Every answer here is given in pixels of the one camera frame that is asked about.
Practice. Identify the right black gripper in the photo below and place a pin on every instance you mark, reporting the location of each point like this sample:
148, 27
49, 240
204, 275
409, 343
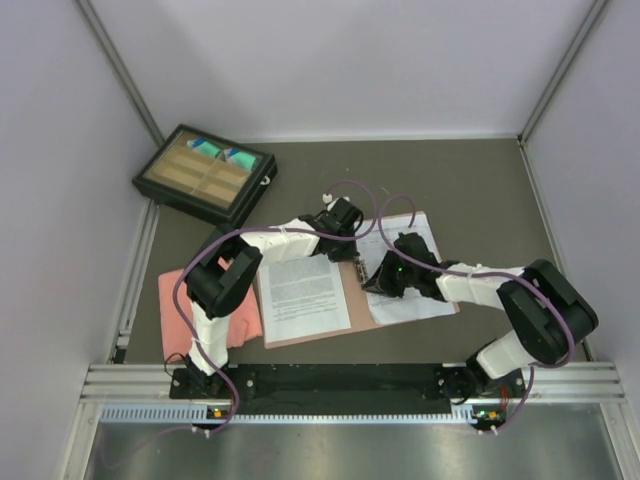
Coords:
382, 282

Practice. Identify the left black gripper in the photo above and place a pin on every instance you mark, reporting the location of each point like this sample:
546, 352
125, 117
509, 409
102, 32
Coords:
345, 256

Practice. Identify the beige paper folder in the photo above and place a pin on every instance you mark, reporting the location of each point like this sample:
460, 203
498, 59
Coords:
359, 314

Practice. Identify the white table form sheet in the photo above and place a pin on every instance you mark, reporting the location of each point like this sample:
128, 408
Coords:
412, 306

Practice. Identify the white text document sheet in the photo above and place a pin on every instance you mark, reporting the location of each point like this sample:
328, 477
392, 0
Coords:
301, 298

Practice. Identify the pink cloth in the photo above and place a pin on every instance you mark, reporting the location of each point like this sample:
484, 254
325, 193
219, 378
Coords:
242, 325

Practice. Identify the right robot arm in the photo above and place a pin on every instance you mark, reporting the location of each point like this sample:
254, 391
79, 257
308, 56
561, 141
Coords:
548, 316

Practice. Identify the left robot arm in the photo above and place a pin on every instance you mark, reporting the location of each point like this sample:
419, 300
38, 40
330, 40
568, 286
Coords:
219, 277

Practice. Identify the chrome folder clip mechanism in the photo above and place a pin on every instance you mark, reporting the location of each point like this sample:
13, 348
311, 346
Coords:
361, 271

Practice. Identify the right teal roll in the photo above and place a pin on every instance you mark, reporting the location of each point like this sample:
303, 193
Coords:
240, 158

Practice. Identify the teal roll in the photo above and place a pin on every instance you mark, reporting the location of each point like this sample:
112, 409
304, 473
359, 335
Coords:
204, 147
240, 158

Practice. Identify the black compartment box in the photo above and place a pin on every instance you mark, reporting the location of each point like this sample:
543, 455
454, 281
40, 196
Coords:
209, 189

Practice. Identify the left teal roll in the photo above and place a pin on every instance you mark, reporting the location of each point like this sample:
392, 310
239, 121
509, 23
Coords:
204, 147

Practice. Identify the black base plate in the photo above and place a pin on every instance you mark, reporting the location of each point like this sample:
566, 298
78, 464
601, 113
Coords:
361, 389

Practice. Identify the grey slotted cable duct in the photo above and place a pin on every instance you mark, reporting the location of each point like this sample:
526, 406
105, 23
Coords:
204, 415

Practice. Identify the right aluminium frame post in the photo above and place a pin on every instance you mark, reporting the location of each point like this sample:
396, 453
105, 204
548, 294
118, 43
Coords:
594, 15

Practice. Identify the aluminium frame post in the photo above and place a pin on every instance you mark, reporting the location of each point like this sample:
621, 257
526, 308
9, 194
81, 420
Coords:
119, 68
594, 15

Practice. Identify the left aluminium frame post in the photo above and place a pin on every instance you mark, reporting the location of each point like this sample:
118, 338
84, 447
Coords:
119, 68

